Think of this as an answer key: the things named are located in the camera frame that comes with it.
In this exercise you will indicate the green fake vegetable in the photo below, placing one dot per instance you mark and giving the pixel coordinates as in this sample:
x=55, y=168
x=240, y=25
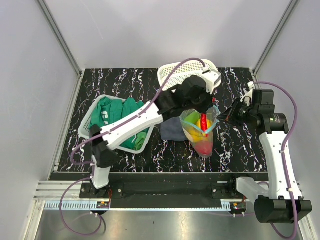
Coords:
x=192, y=118

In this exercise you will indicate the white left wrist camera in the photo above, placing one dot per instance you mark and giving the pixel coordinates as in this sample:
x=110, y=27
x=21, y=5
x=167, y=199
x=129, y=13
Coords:
x=213, y=80

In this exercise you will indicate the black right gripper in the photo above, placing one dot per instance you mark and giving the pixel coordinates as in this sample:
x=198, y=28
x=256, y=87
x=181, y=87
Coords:
x=229, y=115

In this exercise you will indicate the folded grey-blue towel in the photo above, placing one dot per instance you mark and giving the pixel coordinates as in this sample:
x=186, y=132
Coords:
x=171, y=130

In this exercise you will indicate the clear zip top bag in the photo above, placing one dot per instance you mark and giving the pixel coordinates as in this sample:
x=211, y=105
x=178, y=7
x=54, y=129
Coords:
x=194, y=133

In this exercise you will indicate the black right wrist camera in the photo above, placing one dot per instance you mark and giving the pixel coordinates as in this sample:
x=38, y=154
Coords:
x=262, y=97

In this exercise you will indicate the green garment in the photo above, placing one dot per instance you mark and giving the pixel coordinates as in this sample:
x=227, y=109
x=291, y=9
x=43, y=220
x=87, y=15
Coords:
x=109, y=111

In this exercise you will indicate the aluminium frame rail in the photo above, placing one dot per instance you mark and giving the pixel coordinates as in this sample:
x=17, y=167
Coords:
x=59, y=36

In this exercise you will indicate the white square-hole laundry basket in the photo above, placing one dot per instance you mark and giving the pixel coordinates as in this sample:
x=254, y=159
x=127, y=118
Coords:
x=84, y=129

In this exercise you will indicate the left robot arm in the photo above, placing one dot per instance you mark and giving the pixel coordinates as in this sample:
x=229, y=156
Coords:
x=106, y=139

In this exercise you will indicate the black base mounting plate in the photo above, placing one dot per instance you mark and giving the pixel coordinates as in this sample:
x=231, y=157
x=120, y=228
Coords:
x=155, y=191

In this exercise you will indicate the red fake chili pepper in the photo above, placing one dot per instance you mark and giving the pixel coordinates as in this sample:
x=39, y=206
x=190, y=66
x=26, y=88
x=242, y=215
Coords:
x=204, y=122

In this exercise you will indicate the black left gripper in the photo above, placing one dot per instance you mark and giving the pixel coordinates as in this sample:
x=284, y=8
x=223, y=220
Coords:
x=208, y=104

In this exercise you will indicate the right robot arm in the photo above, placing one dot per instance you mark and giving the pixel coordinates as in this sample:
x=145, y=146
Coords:
x=282, y=202

